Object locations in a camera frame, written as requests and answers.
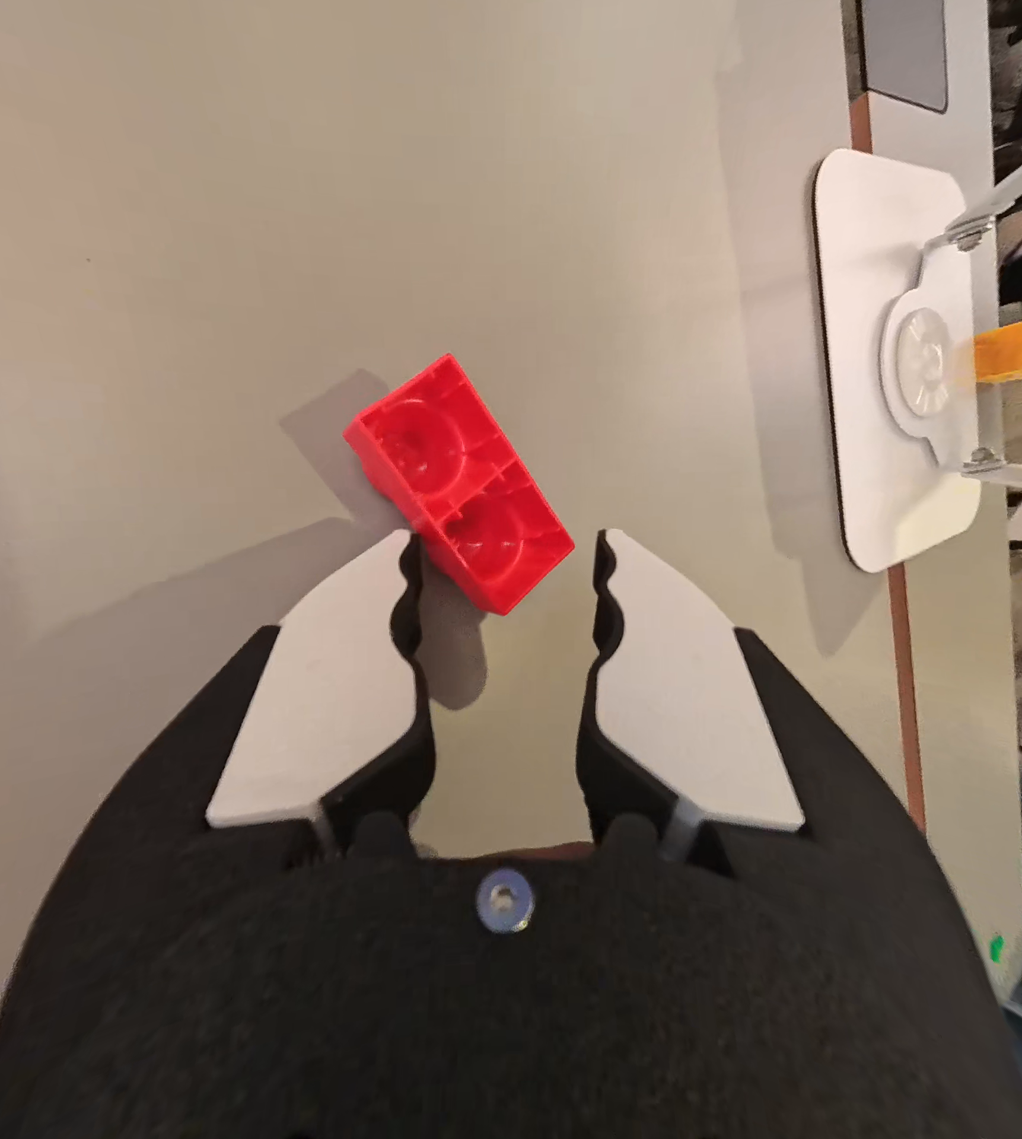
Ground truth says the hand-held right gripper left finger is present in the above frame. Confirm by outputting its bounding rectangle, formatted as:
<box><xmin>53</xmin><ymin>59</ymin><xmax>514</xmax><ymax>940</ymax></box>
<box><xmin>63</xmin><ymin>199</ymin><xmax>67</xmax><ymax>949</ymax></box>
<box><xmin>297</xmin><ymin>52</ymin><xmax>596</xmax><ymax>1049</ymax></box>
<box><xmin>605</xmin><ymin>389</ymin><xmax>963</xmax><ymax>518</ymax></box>
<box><xmin>205</xmin><ymin>529</ymin><xmax>437</xmax><ymax>832</ymax></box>

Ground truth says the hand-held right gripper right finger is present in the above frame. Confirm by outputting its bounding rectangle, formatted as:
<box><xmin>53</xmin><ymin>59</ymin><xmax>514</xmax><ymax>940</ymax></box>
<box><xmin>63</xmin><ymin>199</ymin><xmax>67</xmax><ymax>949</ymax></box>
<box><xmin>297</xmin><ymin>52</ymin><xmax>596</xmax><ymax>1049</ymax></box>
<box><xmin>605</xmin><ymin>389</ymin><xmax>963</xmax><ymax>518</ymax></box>
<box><xmin>575</xmin><ymin>527</ymin><xmax>809</xmax><ymax>838</ymax></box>

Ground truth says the red mega block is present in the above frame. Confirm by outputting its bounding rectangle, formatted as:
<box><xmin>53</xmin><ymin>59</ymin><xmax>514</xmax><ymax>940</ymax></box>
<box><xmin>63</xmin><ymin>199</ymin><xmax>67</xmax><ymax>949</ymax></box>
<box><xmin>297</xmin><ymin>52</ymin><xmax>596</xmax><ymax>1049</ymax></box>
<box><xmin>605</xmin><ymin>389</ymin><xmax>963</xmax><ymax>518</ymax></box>
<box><xmin>342</xmin><ymin>353</ymin><xmax>580</xmax><ymax>619</ymax></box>

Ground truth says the white board stand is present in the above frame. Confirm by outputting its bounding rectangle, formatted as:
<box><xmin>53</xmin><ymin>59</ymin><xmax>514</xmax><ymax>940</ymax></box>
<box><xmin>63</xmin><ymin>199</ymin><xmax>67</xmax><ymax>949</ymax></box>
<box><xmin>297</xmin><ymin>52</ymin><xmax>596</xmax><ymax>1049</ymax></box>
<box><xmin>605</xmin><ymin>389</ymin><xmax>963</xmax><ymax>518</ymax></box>
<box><xmin>808</xmin><ymin>125</ymin><xmax>1022</xmax><ymax>576</ymax></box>

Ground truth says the orange plastic object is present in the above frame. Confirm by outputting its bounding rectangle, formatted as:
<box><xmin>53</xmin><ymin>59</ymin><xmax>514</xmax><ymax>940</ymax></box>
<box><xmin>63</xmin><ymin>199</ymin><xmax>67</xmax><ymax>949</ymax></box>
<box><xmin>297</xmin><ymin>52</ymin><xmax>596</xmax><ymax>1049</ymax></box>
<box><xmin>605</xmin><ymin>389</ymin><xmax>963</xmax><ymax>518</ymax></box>
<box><xmin>967</xmin><ymin>321</ymin><xmax>1022</xmax><ymax>387</ymax></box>

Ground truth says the black flat panel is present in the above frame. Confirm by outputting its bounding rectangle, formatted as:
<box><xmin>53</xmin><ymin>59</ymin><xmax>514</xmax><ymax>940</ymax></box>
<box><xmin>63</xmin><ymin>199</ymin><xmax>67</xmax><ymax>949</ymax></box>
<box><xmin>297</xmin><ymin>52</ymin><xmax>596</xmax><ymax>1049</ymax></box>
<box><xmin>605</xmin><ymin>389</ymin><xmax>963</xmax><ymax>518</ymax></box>
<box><xmin>857</xmin><ymin>1</ymin><xmax>953</xmax><ymax>113</ymax></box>

